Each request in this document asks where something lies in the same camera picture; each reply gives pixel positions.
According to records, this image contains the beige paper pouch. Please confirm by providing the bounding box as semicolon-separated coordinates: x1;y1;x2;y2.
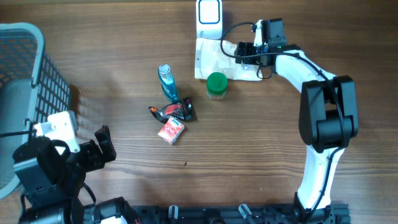
195;38;261;81

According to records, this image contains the green lid jar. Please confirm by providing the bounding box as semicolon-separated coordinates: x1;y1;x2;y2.
206;72;228;100

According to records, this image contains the blue mouthwash bottle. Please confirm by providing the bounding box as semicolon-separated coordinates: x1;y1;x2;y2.
158;64;178;102

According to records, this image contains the black red snack packet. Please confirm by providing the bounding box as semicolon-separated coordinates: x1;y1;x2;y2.
149;97;193;124

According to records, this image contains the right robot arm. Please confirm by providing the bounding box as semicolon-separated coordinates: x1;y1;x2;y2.
232;18;359;223

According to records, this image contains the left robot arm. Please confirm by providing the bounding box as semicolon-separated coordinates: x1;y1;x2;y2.
12;126;116;223

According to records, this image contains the white barcode scanner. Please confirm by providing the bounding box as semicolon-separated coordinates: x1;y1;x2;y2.
195;0;223;40

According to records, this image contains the grey plastic shopping basket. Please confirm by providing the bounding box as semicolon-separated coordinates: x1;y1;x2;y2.
1;22;72;198

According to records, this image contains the right camera cable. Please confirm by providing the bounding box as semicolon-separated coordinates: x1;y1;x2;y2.
220;21;346;224

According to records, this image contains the camera cable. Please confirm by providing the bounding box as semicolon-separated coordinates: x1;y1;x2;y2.
220;21;346;224
0;129;37;139

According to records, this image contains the left camera cable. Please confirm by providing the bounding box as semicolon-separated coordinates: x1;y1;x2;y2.
0;129;37;139

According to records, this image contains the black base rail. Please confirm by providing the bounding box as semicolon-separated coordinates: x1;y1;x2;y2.
83;196;352;224

